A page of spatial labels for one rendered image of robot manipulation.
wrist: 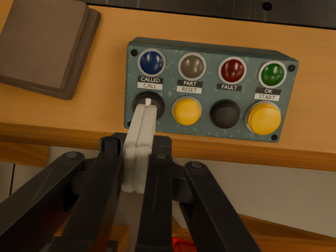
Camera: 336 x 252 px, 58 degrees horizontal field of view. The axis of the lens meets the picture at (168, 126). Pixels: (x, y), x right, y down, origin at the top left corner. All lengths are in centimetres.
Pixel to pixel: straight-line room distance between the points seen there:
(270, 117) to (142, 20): 17
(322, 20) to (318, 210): 104
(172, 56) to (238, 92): 7
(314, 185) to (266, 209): 22
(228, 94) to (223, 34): 9
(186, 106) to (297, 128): 12
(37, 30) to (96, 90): 8
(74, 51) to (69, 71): 2
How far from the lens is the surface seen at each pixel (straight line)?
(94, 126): 31
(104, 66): 32
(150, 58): 26
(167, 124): 28
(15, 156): 102
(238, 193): 124
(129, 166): 17
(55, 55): 31
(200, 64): 26
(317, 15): 39
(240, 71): 27
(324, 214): 137
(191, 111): 27
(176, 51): 27
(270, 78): 28
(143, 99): 26
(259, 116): 28
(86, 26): 33
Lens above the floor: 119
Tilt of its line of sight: 77 degrees down
